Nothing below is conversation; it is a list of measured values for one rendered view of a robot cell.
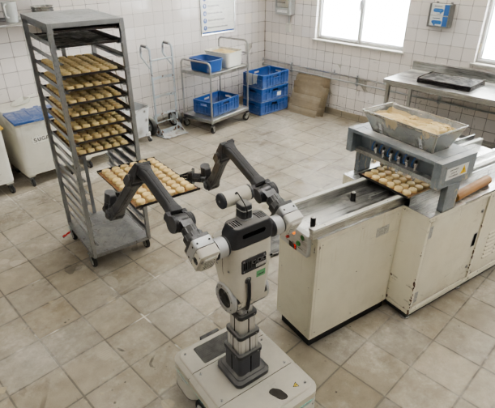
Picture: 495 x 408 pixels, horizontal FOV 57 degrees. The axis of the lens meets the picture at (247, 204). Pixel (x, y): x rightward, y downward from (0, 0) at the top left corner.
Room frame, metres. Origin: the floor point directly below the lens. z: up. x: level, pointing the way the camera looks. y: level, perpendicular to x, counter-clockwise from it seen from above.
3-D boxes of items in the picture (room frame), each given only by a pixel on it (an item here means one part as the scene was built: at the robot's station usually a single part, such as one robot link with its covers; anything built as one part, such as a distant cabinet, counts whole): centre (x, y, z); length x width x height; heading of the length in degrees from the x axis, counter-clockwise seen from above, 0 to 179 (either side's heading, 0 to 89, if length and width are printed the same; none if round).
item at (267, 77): (6.93, -0.29, 0.50); 0.60 x 0.40 x 0.20; 137
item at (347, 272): (2.36, -0.58, 0.45); 0.70 x 0.34 x 0.90; 123
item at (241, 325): (1.67, 0.02, 0.48); 0.11 x 0.11 x 0.40; 36
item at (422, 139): (2.64, -1.00, 1.25); 0.56 x 0.29 x 0.14; 33
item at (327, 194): (2.82, -1.02, 0.87); 2.01 x 0.03 x 0.07; 123
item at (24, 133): (4.62, 2.28, 0.38); 0.64 x 0.54 x 0.77; 44
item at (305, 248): (2.16, -0.28, 0.77); 0.24 x 0.04 x 0.14; 33
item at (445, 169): (2.64, -1.00, 1.01); 0.72 x 0.33 x 0.34; 33
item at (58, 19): (3.23, 1.18, 0.93); 0.64 x 0.51 x 1.78; 36
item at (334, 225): (2.58, -1.18, 0.87); 2.01 x 0.03 x 0.07; 123
